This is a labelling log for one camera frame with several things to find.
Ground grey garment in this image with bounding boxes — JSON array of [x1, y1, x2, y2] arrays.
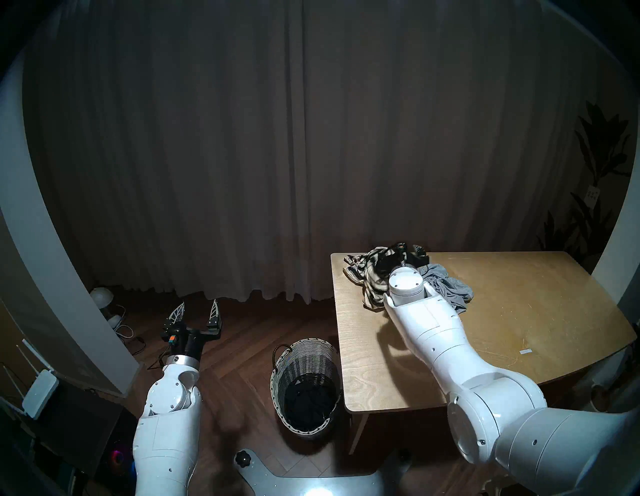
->
[[420, 263, 475, 316]]

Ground light wooden table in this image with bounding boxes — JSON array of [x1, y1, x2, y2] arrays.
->
[[330, 251, 638, 455]]

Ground white cylindrical plant pot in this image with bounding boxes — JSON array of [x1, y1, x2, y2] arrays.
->
[[590, 385, 613, 413]]

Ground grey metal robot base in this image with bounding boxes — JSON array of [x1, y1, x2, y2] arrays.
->
[[235, 450, 412, 496]]

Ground tall dark leafy houseplant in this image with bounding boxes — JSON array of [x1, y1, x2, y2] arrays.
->
[[537, 100, 632, 271]]

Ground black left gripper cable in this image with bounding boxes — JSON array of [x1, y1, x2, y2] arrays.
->
[[147, 345, 173, 373]]

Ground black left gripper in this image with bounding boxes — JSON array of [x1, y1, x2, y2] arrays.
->
[[161, 299, 223, 359]]

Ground dark computer case rgb fans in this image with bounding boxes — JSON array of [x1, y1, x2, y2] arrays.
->
[[95, 410, 138, 488]]

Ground dark low cabinet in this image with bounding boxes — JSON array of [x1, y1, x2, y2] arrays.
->
[[25, 382, 123, 476]]

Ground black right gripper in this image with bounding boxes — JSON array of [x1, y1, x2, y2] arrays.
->
[[377, 243, 430, 275]]

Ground white floor cable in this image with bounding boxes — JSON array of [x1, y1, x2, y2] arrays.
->
[[115, 305, 136, 341]]

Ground white wifi router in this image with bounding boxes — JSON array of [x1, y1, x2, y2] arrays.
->
[[0, 338, 60, 420]]

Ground black cream striped garment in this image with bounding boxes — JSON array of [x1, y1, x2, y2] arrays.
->
[[343, 242, 431, 313]]

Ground long pleated curtain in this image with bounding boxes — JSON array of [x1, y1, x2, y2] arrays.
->
[[22, 0, 636, 306]]

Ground white mushroom lamp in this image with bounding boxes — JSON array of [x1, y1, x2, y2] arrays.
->
[[89, 287, 115, 316]]

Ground woven wicker laundry hamper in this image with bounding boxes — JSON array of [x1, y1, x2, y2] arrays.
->
[[270, 338, 343, 440]]

